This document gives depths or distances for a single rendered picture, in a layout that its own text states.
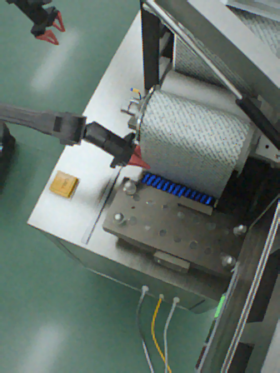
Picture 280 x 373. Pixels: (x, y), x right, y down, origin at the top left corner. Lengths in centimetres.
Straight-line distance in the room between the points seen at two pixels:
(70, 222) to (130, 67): 60
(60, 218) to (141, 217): 29
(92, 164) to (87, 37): 159
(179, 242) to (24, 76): 188
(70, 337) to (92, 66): 162
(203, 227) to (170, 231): 9
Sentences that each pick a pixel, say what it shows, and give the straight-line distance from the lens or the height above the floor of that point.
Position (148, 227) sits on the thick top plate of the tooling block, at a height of 102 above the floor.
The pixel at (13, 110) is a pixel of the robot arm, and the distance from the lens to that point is 110.
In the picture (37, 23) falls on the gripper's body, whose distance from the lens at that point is 140.
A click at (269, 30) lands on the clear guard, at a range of 47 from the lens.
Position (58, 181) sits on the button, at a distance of 132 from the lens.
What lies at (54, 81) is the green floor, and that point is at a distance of 266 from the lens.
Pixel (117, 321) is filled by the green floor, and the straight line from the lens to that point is 214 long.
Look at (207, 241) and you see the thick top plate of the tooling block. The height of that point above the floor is 103.
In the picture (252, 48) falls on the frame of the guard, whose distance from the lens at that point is 42.
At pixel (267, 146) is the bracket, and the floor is 129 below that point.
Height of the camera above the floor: 213
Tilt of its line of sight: 70 degrees down
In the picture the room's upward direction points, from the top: 6 degrees counter-clockwise
